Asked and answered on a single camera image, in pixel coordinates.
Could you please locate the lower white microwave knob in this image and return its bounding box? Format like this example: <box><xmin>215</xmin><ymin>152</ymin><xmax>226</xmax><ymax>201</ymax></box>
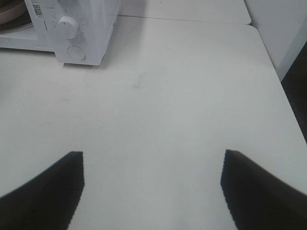
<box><xmin>56</xmin><ymin>16</ymin><xmax>80</xmax><ymax>39</ymax></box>

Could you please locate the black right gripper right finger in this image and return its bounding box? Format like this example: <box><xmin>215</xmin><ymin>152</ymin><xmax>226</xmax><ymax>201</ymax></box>
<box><xmin>220</xmin><ymin>149</ymin><xmax>307</xmax><ymax>230</ymax></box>

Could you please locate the glass microwave turntable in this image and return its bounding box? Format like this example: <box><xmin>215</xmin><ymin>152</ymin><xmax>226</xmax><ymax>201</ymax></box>
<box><xmin>0</xmin><ymin>11</ymin><xmax>32</xmax><ymax>31</ymax></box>

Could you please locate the round white door button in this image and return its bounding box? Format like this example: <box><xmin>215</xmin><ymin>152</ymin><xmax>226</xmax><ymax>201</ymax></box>
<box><xmin>67</xmin><ymin>46</ymin><xmax>85</xmax><ymax>60</ymax></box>

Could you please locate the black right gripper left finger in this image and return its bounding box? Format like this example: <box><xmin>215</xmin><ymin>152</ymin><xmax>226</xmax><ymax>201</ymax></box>
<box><xmin>0</xmin><ymin>151</ymin><xmax>85</xmax><ymax>230</ymax></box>

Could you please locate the pink round plate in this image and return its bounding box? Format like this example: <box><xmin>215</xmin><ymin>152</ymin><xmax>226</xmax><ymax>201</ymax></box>
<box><xmin>0</xmin><ymin>0</ymin><xmax>27</xmax><ymax>24</ymax></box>

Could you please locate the white microwave oven body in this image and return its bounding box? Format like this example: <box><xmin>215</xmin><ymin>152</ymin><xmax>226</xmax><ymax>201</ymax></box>
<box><xmin>0</xmin><ymin>0</ymin><xmax>121</xmax><ymax>66</ymax></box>

